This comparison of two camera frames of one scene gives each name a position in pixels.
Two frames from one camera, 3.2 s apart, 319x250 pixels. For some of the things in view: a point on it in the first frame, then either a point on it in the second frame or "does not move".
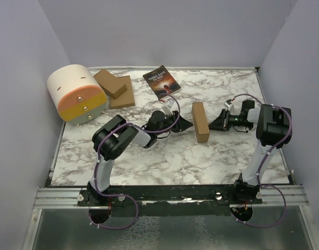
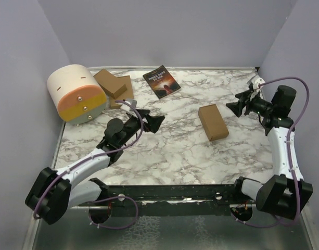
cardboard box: [201, 122] -> [214, 125]
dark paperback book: [162, 81] does not move
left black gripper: [181, 125] -> [153, 122]
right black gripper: [217, 124] -> [237, 107]
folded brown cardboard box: [112, 85] does not move
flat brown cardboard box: [126, 99] does not move
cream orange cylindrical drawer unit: [77, 94] does not move
